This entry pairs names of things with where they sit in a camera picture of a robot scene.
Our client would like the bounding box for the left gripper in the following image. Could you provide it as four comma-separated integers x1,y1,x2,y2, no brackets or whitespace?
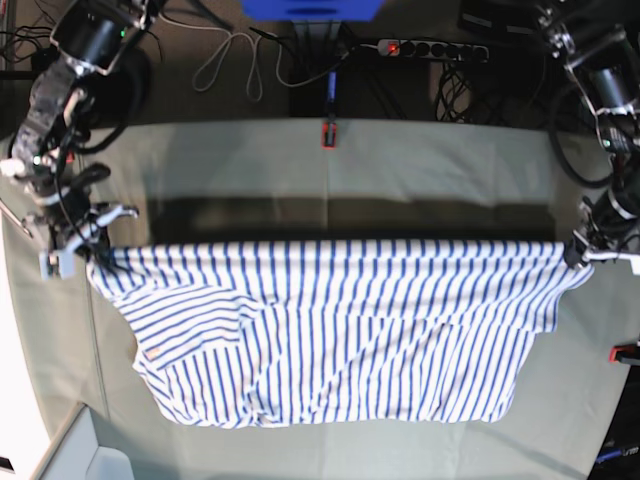
563,199,639,270

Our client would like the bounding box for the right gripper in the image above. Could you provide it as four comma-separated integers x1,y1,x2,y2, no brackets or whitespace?
22,203,139,273

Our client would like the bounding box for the blue white striped t-shirt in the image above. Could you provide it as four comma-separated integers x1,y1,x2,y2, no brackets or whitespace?
87,240,592,429

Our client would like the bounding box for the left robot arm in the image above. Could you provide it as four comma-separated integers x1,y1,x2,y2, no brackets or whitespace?
533,1,639,273

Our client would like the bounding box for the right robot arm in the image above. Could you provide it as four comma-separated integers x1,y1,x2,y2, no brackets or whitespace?
1,1,160,279

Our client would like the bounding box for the green table cloth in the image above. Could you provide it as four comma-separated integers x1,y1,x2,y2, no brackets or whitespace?
3,120,639,479

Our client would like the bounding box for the red clamp at table right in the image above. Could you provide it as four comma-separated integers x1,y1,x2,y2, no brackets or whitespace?
609,343,640,367

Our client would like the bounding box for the red clamp at table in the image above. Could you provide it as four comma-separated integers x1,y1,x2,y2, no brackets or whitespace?
322,71,337,149
609,343,640,367

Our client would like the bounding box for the white bin at corner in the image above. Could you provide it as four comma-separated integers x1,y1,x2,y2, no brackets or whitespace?
31,402,135,480

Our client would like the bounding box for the red clamp at table top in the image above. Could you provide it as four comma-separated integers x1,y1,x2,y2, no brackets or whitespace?
322,71,337,149

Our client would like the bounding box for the black power strip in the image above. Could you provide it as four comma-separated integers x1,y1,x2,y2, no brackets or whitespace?
376,39,490,64

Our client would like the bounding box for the blue box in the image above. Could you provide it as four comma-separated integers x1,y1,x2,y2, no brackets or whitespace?
241,0,383,21

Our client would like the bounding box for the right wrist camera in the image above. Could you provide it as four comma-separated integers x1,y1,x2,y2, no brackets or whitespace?
39,250,75,280

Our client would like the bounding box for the white looped cable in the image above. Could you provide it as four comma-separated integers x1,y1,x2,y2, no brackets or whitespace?
157,0,266,104

